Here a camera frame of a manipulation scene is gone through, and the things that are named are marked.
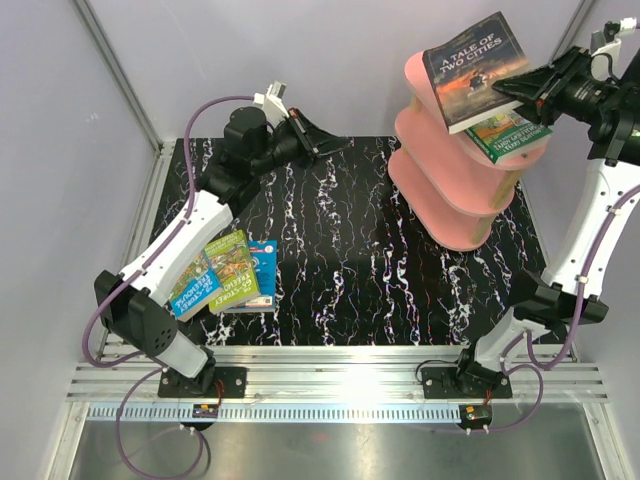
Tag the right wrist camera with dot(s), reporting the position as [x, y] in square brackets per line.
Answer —
[607, 41]

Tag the dark Tale of Two Cities book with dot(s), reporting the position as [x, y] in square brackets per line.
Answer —
[463, 70]

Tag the black marble pattern mat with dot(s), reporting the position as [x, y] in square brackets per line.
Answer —
[356, 266]

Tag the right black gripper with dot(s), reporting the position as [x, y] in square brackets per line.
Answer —
[546, 84]

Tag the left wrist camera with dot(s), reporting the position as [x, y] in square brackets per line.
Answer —
[271, 102]

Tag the slotted cable duct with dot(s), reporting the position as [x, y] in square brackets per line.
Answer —
[276, 413]

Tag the lime 65-storey treehouse book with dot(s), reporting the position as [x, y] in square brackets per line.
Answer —
[231, 260]

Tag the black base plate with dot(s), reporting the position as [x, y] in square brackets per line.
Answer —
[442, 382]
[229, 381]

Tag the pink three-tier shelf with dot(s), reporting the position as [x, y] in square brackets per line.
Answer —
[453, 188]

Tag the blue paperback book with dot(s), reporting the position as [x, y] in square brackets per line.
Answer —
[264, 257]

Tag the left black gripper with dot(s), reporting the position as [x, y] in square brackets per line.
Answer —
[312, 140]

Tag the green 104-storey treehouse book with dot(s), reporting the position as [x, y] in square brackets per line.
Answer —
[507, 135]

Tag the blue 26-storey treehouse book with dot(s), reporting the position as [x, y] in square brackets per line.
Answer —
[195, 288]

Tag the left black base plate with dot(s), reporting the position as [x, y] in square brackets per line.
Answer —
[229, 381]

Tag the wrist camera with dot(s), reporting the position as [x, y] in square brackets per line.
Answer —
[271, 102]
[607, 41]

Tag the aluminium rail frame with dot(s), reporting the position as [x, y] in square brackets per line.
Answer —
[163, 61]

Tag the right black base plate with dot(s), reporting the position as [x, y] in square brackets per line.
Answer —
[442, 382]

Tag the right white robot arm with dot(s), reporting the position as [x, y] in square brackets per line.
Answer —
[546, 310]

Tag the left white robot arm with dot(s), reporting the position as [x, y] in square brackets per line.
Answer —
[132, 303]

